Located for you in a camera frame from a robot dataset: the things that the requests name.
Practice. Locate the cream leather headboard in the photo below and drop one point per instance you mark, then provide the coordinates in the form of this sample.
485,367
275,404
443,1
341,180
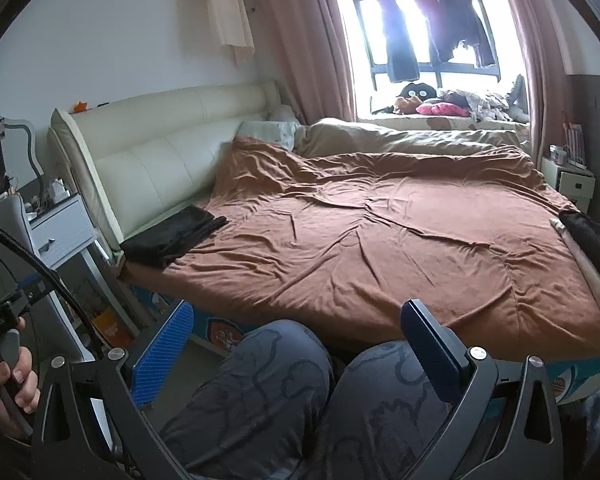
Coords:
155,140

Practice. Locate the window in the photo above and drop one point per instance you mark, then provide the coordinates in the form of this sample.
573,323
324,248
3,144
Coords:
365,35

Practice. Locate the small white container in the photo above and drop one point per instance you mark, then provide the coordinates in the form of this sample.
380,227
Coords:
557,152

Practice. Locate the black shirt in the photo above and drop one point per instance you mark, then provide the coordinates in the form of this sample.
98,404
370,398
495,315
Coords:
175,235

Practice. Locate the small white bedside cabinet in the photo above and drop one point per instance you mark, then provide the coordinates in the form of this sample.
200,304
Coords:
567,185

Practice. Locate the white charger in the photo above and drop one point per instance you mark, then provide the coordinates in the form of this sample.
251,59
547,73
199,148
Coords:
57,192

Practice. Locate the beige duvet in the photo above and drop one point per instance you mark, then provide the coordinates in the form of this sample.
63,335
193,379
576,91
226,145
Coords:
405,140

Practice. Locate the brown blanket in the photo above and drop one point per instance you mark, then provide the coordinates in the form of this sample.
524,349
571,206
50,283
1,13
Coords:
355,240

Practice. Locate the dark folded cloth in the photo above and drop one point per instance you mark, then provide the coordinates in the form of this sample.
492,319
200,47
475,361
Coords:
595,245

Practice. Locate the person's left hand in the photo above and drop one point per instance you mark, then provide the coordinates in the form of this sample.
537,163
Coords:
27,385

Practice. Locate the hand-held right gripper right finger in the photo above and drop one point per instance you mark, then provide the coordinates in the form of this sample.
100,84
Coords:
430,355

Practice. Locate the dark hanging coat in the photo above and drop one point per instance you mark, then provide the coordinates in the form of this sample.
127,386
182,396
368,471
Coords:
397,40

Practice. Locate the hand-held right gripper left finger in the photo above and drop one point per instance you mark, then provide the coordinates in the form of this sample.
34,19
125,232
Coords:
165,355

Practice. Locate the person's knees in grey trousers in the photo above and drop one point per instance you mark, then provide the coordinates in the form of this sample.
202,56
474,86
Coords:
260,400

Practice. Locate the pink and white stand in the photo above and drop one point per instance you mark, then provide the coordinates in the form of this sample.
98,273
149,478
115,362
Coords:
575,145

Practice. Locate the pile of patterned clothes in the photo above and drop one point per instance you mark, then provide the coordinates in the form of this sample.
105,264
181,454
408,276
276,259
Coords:
485,102

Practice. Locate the wavy-edged mirror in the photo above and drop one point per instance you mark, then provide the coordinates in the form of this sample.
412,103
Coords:
7,155

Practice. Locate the black plush toy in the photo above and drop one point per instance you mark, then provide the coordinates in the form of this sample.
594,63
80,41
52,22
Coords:
417,91

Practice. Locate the white nightstand with drawer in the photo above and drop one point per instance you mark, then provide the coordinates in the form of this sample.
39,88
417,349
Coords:
65,230

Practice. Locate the pale pillow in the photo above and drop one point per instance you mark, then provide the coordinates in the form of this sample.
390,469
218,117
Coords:
267,132

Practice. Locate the person's right leg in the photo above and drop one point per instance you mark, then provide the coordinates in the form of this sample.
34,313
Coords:
380,410

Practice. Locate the cream hanging cloth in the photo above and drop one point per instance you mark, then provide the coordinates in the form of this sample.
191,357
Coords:
227,10

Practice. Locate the pink curtain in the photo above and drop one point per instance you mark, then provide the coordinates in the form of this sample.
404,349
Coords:
305,35
535,60

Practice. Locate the orange toy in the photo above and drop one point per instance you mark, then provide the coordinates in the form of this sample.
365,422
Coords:
81,107

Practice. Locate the brown plush toy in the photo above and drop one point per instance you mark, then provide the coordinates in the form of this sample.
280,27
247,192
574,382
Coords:
406,105

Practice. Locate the dark hanging clothes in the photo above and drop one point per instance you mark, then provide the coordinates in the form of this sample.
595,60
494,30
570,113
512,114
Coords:
455,25

